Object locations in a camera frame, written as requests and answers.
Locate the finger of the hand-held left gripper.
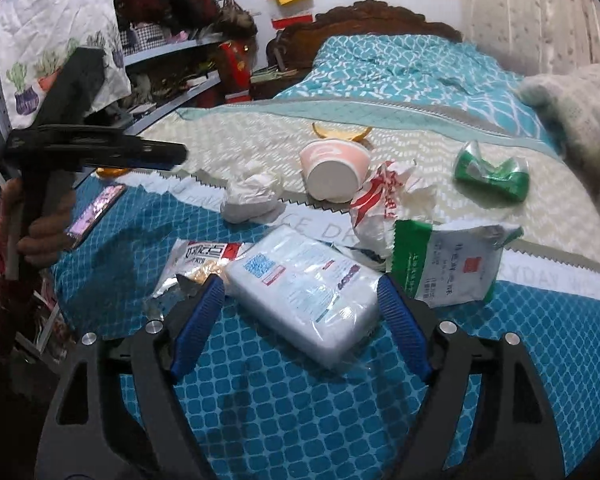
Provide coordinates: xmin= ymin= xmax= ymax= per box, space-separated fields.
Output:
xmin=82 ymin=139 xmax=188 ymax=172

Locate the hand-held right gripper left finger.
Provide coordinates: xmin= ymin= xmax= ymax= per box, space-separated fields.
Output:
xmin=37 ymin=274 xmax=226 ymax=480

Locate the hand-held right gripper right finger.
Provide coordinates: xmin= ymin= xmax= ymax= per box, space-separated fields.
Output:
xmin=376 ymin=275 xmax=563 ymax=480

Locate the silver snack wrapper red label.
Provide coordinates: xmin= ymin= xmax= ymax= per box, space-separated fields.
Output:
xmin=152 ymin=239 xmax=253 ymax=301

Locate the green and white packet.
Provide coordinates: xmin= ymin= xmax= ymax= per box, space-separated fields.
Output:
xmin=386 ymin=220 xmax=523 ymax=308

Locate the plastic-wrapped white tissue packet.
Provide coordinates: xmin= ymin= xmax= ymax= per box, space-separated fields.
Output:
xmin=224 ymin=224 xmax=383 ymax=372

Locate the white tissue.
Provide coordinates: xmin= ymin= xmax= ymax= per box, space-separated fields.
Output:
xmin=221 ymin=160 xmax=287 ymax=225

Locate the red and white plastic bag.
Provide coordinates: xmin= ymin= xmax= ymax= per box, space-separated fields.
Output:
xmin=349 ymin=160 xmax=438 ymax=256

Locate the pink paper cup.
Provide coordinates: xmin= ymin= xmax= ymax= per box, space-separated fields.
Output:
xmin=299 ymin=139 xmax=372 ymax=202

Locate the crushed green can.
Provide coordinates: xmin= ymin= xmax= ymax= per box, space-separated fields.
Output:
xmin=454 ymin=140 xmax=531 ymax=204

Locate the curved orange peel strip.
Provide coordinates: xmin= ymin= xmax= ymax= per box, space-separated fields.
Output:
xmin=312 ymin=122 xmax=372 ymax=144

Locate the person's left hand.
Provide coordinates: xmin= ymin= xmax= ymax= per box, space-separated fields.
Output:
xmin=0 ymin=179 xmax=78 ymax=267

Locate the white plant print cloth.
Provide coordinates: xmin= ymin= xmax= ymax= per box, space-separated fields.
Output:
xmin=0 ymin=0 xmax=131 ymax=131

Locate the smartphone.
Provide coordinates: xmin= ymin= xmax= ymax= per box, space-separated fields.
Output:
xmin=64 ymin=184 xmax=128 ymax=251

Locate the red box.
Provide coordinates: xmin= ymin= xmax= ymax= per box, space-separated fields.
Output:
xmin=219 ymin=40 xmax=254 ymax=106

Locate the patterned bed sheet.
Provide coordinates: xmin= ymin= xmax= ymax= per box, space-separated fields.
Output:
xmin=50 ymin=105 xmax=600 ymax=480

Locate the stack of books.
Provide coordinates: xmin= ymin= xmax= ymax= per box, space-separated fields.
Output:
xmin=250 ymin=67 xmax=301 ymax=86

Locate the dark handbag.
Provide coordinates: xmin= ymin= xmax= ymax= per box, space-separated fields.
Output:
xmin=215 ymin=0 xmax=259 ymax=41

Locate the carved wooden headboard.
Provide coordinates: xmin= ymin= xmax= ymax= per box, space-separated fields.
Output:
xmin=266 ymin=0 xmax=463 ymax=73

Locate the teal patterned quilt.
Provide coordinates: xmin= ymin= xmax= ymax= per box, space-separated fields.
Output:
xmin=272 ymin=35 xmax=566 ymax=161

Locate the folded checked blanket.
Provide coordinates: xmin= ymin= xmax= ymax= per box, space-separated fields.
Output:
xmin=517 ymin=62 xmax=600 ymax=211

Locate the leaf print curtain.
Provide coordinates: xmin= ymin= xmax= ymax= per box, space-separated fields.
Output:
xmin=455 ymin=0 xmax=600 ymax=78

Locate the grey wall shelf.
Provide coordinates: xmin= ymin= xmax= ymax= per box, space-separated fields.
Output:
xmin=122 ymin=35 xmax=231 ymax=126

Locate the wall calendar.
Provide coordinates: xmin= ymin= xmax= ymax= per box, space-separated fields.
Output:
xmin=271 ymin=2 xmax=314 ymax=31

